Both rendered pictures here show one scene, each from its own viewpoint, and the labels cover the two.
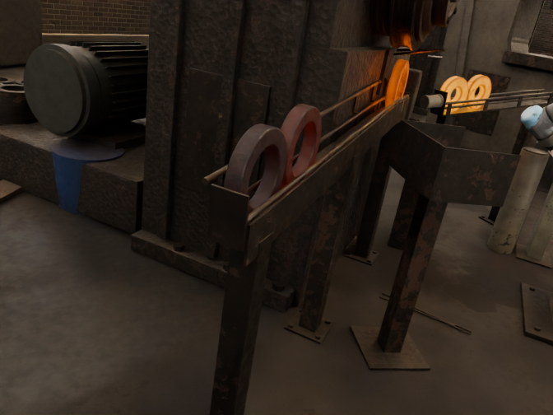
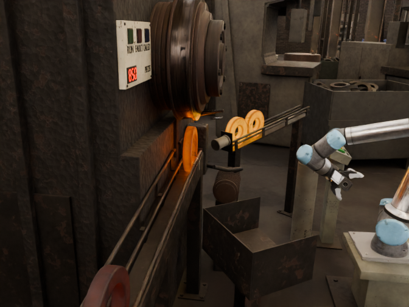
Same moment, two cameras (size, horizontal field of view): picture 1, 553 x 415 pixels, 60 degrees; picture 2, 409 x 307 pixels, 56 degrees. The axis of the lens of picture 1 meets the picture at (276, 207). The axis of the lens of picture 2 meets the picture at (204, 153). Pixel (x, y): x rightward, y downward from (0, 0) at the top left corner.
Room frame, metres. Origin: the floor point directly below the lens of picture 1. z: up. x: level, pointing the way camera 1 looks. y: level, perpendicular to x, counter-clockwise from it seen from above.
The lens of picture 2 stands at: (0.36, -0.05, 1.22)
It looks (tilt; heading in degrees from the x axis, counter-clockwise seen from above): 18 degrees down; 345
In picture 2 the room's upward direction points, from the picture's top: 1 degrees clockwise
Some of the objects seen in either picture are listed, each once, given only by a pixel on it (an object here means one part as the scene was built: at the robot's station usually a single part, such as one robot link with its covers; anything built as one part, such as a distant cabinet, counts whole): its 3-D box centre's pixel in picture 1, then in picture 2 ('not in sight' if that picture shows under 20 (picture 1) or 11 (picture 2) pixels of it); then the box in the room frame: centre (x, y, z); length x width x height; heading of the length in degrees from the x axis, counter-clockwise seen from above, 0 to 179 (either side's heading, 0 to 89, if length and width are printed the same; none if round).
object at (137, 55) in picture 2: not in sight; (136, 53); (1.55, -0.14, 1.15); 0.26 x 0.02 x 0.18; 158
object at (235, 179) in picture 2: (415, 192); (225, 219); (2.08, -0.62, 0.27); 0.22 x 0.13 x 0.53; 158
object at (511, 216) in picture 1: (516, 202); (304, 202); (2.20, -1.14, 0.26); 0.12 x 0.12 x 0.52
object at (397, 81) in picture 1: (397, 85); (190, 148); (1.83, -0.37, 0.75); 0.18 x 0.03 x 0.18; 158
